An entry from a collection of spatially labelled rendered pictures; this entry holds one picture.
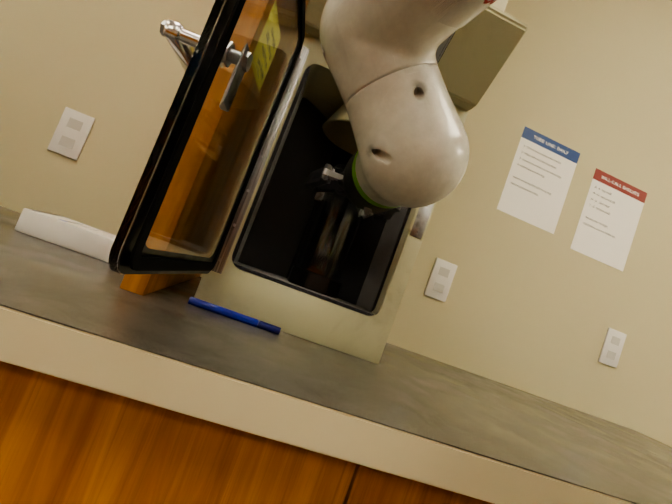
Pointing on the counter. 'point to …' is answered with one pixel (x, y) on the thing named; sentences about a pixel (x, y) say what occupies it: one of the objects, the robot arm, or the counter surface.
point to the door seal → (183, 151)
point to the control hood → (463, 51)
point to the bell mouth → (340, 130)
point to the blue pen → (234, 315)
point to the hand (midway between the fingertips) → (344, 200)
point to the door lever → (179, 40)
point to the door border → (172, 152)
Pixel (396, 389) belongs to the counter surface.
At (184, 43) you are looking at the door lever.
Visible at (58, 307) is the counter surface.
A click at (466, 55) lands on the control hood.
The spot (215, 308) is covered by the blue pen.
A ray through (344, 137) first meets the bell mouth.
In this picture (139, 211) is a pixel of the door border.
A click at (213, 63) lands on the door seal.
